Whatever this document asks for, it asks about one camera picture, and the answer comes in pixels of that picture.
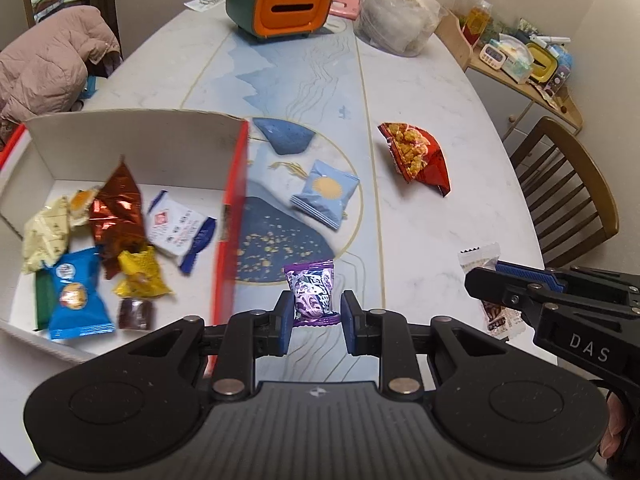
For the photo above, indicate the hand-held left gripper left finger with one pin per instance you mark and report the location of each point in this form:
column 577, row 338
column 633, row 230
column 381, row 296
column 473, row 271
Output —
column 285, row 322

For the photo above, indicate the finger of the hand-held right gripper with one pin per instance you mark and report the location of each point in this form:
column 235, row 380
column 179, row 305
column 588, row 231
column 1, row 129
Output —
column 530, row 272
column 495, row 285

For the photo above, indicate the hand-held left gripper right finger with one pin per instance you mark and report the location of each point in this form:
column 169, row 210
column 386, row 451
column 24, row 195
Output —
column 350, row 322

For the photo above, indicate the white and brown candy packet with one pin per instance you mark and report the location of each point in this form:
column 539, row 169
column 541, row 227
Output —
column 482, row 262

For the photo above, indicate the purple candy packet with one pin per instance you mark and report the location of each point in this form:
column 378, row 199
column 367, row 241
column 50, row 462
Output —
column 312, row 292

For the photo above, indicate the white and blue snack packet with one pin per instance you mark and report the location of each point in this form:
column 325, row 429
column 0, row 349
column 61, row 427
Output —
column 180, row 230

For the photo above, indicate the dark red candy packet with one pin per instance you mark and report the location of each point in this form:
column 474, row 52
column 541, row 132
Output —
column 135, row 312

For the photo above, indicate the yellow candy packet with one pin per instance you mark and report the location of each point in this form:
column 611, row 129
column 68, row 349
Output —
column 142, row 272

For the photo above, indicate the brown foil snack bag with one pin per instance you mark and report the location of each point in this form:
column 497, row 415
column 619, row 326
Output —
column 117, row 215

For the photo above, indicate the red and white cardboard box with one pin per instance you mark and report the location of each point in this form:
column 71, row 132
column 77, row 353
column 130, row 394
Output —
column 150, row 145

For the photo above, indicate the green cracker packet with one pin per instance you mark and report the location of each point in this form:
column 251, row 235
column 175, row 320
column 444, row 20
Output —
column 42, row 302

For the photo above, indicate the person's right hand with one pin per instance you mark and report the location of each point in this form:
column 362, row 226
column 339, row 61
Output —
column 614, row 432

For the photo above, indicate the wooden chair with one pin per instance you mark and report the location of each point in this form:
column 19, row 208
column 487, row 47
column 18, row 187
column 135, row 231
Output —
column 565, row 185

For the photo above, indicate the light blue sun-print packet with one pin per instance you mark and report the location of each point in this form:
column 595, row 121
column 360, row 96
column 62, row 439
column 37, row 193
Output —
column 325, row 194

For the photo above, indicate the red popcorn snack bag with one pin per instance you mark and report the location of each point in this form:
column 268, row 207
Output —
column 415, row 155

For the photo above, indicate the wooden side cabinet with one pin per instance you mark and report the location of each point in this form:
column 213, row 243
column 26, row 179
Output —
column 525, row 90

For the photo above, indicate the blue carton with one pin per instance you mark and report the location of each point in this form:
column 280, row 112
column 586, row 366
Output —
column 562, row 67

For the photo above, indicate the yellow holder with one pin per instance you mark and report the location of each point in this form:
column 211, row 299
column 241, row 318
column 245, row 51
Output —
column 542, row 62

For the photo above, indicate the pale green tissue pack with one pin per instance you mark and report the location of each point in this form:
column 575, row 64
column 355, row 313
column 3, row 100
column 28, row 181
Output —
column 515, row 57

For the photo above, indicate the white digital timer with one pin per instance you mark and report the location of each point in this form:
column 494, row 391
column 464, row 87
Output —
column 490, row 55

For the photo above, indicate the white tube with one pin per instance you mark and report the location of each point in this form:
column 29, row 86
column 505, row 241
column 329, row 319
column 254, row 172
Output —
column 550, row 39

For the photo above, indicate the clear glass dome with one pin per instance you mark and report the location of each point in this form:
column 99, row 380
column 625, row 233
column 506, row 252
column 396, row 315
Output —
column 475, row 7

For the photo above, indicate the clear plastic bag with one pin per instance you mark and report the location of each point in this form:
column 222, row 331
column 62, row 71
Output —
column 397, row 15

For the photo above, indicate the small blue object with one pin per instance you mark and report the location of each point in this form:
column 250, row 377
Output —
column 90, row 87

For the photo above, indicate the pink flat object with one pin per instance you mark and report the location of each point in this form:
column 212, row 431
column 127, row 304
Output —
column 342, row 6

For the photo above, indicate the green and orange tissue box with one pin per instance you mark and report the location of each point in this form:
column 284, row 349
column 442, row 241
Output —
column 277, row 2

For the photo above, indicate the pink padded jacket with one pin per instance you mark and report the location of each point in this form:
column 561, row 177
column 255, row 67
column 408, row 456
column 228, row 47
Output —
column 47, row 65

